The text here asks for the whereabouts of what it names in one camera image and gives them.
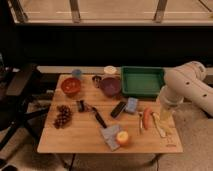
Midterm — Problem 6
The black handled brush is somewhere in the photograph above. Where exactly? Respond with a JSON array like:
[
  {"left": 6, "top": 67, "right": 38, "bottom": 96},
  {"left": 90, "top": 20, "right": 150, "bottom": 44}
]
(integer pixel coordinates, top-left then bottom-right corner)
[{"left": 76, "top": 100, "right": 107, "bottom": 129}]

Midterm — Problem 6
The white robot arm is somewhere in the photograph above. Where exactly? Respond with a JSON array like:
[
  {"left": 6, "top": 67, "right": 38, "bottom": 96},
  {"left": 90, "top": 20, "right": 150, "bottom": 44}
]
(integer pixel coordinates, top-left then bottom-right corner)
[{"left": 158, "top": 61, "right": 213, "bottom": 121}]

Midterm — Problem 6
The orange carrot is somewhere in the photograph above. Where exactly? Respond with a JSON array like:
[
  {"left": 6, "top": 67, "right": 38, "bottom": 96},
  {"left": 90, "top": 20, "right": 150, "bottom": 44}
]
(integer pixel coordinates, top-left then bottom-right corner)
[{"left": 143, "top": 107, "right": 153, "bottom": 129}]

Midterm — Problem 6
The metal peeler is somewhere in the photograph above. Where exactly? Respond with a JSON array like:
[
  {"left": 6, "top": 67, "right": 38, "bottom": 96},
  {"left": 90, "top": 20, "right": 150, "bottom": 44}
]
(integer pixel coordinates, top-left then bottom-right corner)
[{"left": 138, "top": 112, "right": 143, "bottom": 134}]

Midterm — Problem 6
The blue sponge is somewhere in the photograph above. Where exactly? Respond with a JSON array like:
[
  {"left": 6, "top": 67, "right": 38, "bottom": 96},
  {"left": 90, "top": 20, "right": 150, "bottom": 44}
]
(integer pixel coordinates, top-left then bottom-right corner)
[{"left": 125, "top": 97, "right": 138, "bottom": 113}]

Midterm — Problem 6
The green plastic tray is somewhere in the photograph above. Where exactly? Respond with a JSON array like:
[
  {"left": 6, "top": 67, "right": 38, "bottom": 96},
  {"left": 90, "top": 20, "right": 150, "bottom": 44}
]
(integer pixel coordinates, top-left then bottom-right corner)
[{"left": 121, "top": 66, "right": 164, "bottom": 98}]

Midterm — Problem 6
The black rectangular block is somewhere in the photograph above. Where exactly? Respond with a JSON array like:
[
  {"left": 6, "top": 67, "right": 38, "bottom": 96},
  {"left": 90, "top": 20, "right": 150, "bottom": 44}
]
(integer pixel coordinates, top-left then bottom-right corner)
[{"left": 110, "top": 101, "right": 126, "bottom": 118}]

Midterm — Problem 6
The yellow red apple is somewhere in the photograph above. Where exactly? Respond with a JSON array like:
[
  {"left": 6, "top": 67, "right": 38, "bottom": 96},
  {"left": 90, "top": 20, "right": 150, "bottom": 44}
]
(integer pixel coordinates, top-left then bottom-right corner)
[{"left": 116, "top": 131, "right": 130, "bottom": 146}]

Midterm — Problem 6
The grey blue cloth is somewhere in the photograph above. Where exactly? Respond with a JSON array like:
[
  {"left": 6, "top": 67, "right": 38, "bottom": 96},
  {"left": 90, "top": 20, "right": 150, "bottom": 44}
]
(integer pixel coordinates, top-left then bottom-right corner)
[{"left": 101, "top": 124, "right": 122, "bottom": 151}]

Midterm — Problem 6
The purple bowl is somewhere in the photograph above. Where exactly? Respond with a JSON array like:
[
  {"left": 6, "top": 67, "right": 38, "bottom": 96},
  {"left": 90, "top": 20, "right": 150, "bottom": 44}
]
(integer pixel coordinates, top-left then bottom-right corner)
[{"left": 100, "top": 77, "right": 121, "bottom": 97}]

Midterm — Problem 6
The wooden folding table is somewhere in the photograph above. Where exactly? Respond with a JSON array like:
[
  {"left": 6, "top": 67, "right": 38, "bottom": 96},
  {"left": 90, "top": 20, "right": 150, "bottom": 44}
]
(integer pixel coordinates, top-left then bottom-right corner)
[{"left": 37, "top": 74, "right": 183, "bottom": 154}]

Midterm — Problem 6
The blue cup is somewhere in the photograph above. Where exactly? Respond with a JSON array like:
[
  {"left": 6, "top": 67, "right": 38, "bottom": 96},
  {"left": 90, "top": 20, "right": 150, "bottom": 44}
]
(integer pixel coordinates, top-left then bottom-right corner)
[{"left": 72, "top": 69, "right": 82, "bottom": 79}]

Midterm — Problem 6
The red bowl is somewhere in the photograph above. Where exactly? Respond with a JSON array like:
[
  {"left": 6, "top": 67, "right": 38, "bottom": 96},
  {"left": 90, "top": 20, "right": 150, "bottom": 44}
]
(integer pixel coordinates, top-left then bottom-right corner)
[{"left": 61, "top": 77, "right": 81, "bottom": 96}]

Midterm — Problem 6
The bunch of dark grapes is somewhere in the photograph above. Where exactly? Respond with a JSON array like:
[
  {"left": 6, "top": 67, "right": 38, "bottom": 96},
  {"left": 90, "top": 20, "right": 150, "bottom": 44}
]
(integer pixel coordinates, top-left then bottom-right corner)
[{"left": 54, "top": 105, "right": 72, "bottom": 129}]

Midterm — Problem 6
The black office chair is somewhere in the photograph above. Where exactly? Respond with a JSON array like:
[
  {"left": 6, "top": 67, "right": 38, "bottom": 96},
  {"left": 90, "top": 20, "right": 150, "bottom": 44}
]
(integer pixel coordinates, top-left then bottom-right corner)
[{"left": 0, "top": 63, "right": 49, "bottom": 151}]

